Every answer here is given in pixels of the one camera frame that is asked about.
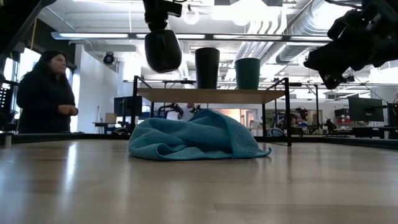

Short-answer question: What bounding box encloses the person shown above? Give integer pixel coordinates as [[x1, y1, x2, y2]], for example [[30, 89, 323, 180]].
[[176, 103, 196, 122], [16, 50, 79, 134]]

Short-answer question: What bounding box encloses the black monitor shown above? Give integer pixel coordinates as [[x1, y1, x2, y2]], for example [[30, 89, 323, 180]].
[[348, 96, 385, 123], [113, 95, 143, 118]]

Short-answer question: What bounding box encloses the white ring lamp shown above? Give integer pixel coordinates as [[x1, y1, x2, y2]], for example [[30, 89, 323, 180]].
[[182, 3, 201, 26]]

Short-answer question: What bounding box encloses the green cup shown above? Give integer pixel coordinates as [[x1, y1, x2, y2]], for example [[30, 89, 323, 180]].
[[234, 57, 261, 90]]

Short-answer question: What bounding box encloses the wooden shelf with black frame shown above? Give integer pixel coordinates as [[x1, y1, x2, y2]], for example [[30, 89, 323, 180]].
[[129, 75, 292, 147]]

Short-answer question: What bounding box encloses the silver ventilation duct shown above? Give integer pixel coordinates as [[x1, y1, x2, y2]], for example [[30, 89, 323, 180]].
[[275, 0, 364, 65]]

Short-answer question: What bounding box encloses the white rounded device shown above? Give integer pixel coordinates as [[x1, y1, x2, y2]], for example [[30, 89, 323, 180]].
[[266, 127, 285, 138]]

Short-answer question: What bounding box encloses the blue microfibre cloth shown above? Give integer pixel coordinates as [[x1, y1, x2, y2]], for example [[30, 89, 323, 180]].
[[128, 108, 272, 162]]

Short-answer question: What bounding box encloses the black perforated stand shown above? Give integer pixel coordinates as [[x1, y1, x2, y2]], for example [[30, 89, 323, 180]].
[[0, 80, 17, 133]]

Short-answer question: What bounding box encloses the person's hand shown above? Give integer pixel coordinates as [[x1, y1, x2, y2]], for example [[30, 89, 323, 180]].
[[57, 105, 79, 117]]

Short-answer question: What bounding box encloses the tall black cup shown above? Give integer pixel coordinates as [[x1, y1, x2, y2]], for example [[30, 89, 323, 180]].
[[195, 47, 221, 90]]

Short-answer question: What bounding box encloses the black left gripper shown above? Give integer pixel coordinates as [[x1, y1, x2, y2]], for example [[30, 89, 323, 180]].
[[142, 0, 183, 32]]

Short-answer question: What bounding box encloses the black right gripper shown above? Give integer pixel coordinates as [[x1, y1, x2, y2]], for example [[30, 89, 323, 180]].
[[303, 0, 398, 91]]

